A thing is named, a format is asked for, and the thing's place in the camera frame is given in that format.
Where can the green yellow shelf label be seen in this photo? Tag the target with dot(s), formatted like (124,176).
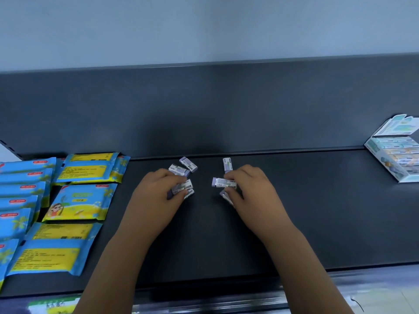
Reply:
(52,307)

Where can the pile of small erasers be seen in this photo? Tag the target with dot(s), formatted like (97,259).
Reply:
(188,164)

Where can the person's left forearm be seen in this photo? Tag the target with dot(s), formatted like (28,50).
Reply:
(111,277)

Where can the shelf front price rail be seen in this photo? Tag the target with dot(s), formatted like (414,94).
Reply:
(229,304)

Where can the white box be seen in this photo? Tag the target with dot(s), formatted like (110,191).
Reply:
(392,127)

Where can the dark grey shelf back panel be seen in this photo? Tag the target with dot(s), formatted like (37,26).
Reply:
(196,111)

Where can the person's left hand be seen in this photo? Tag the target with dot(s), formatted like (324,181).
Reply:
(150,209)

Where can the person's right hand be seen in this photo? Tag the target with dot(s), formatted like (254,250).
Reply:
(262,209)

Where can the person's right forearm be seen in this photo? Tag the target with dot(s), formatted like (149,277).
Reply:
(311,277)

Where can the stack of blue yellow packets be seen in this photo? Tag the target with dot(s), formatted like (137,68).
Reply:
(82,199)

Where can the grey slotted shelf post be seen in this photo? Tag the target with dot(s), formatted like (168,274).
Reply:
(11,147)

